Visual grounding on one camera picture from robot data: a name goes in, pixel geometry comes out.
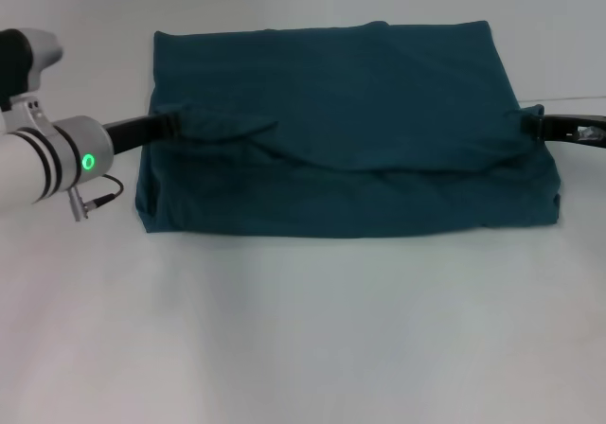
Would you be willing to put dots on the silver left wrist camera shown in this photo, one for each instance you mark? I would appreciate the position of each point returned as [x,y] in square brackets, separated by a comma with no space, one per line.
[26,62]

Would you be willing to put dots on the teal t-shirt with FREE print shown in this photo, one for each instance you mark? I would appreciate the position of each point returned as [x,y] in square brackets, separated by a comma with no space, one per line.
[341,126]

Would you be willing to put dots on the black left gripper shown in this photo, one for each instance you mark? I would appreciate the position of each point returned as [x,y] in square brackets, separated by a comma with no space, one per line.
[130,133]

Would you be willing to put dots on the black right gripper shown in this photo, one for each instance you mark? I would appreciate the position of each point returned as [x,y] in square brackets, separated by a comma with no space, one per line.
[570,130]

